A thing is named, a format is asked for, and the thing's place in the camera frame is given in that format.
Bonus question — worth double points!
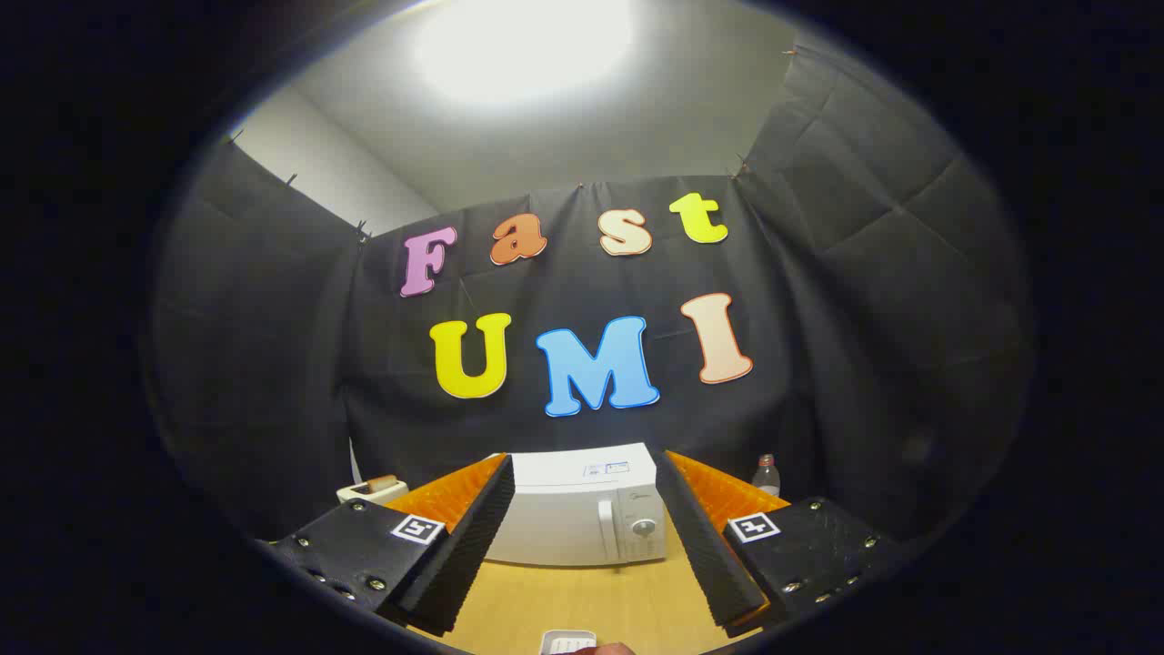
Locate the white toaster oven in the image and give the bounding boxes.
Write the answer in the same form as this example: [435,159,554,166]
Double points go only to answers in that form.
[482,443,669,567]

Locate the white bread toaster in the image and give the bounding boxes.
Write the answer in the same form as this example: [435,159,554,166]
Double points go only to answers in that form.
[336,475,408,506]

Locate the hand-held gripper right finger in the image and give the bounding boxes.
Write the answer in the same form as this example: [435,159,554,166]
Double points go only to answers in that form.
[653,449,901,636]

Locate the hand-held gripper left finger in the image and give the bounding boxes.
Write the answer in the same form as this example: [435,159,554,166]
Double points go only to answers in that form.
[257,453,517,638]

